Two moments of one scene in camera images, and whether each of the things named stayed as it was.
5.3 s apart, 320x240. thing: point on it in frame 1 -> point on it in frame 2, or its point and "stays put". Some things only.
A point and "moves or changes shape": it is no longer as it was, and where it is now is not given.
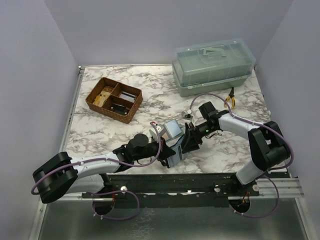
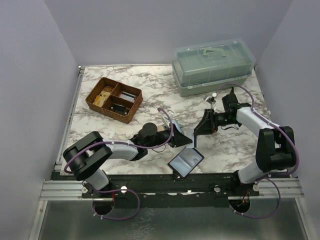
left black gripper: x=167 y=152 -> x=178 y=139
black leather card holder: x=178 y=156 moves or changes shape
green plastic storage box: x=209 y=67 stays put
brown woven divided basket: x=117 y=99 stays put
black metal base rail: x=174 y=190 stays put
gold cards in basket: x=100 y=100 stays put
